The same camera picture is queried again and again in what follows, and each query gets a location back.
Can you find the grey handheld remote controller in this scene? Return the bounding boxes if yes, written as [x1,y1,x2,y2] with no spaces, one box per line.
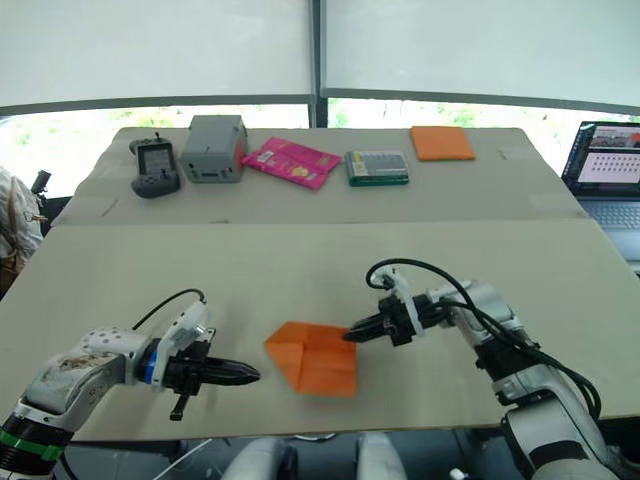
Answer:
[128,131,183,200]

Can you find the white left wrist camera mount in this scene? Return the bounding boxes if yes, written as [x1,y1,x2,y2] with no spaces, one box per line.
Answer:
[148,301,210,390]

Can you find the dark window frame post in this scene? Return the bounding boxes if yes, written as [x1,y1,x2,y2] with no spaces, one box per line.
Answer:
[306,0,330,129]

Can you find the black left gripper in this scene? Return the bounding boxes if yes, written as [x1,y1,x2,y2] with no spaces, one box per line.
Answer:
[166,327,262,422]

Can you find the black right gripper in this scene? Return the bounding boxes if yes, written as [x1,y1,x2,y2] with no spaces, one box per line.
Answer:
[342,295,417,349]

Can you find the small black camera device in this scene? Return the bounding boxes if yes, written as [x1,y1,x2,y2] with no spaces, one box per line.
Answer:
[29,169,54,202]

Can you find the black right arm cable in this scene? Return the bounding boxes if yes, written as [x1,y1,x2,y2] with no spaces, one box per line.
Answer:
[365,257,602,422]

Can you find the orange paper stack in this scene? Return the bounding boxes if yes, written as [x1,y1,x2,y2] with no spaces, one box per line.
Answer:
[409,125,477,163]

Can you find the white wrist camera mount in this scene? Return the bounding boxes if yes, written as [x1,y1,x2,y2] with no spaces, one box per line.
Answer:
[372,266,427,337]
[148,301,210,390]

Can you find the green plastic case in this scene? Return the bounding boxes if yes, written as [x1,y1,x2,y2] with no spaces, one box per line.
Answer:
[344,149,412,188]

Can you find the grey box device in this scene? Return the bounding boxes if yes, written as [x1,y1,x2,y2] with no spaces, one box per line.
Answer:
[179,114,250,185]

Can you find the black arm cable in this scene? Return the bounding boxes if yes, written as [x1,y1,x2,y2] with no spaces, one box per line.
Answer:
[365,257,602,422]
[131,288,208,331]

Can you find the orange paper sheet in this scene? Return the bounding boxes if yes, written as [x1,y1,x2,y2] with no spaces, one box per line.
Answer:
[263,321,359,398]

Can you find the white roller blind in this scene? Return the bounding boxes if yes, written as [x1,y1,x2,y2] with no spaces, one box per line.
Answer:
[319,0,640,120]
[0,0,317,120]

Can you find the open laptop computer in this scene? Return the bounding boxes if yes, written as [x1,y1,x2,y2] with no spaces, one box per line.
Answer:
[560,119,640,274]

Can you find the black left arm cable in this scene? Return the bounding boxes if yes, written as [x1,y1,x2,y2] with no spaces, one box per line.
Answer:
[131,288,208,331]

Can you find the pink snack packet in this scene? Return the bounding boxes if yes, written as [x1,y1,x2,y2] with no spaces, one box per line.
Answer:
[240,136,344,191]

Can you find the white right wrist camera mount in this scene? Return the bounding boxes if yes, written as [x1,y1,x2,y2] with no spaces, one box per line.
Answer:
[372,266,427,337]

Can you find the person in light clothing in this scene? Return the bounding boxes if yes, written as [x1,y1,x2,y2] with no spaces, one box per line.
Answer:
[0,166,47,297]

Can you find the grey rounded robot leg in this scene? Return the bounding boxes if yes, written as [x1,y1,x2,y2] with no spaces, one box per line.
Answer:
[355,431,408,480]
[222,436,299,480]

